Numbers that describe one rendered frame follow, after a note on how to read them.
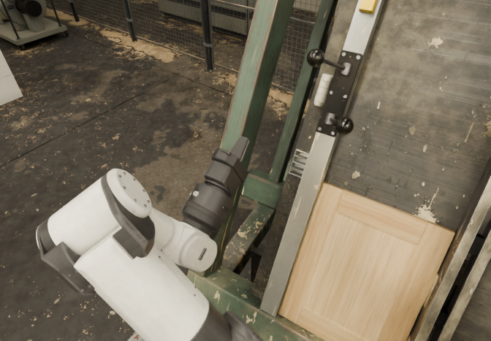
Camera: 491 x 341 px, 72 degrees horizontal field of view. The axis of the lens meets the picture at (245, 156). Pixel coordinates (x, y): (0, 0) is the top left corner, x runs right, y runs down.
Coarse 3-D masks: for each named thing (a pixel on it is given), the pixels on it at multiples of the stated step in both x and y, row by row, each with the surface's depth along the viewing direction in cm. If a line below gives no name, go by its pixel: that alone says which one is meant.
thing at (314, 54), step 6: (312, 54) 70; (318, 54) 70; (312, 60) 71; (318, 60) 70; (324, 60) 73; (336, 66) 76; (342, 66) 76; (348, 66) 77; (342, 72) 78; (348, 72) 77
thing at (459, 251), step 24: (480, 192) 69; (480, 216) 68; (456, 240) 73; (480, 240) 68; (456, 264) 70; (480, 264) 68; (456, 288) 74; (432, 312) 73; (456, 312) 71; (408, 336) 82; (432, 336) 77
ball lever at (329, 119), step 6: (330, 114) 80; (324, 120) 81; (330, 120) 79; (336, 120) 75; (342, 120) 69; (348, 120) 69; (336, 126) 70; (342, 126) 69; (348, 126) 69; (342, 132) 70; (348, 132) 70
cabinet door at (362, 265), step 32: (320, 192) 87; (352, 192) 85; (320, 224) 88; (352, 224) 84; (384, 224) 81; (416, 224) 78; (320, 256) 89; (352, 256) 85; (384, 256) 82; (416, 256) 78; (288, 288) 94; (320, 288) 90; (352, 288) 86; (384, 288) 83; (416, 288) 79; (320, 320) 90; (352, 320) 87; (384, 320) 83
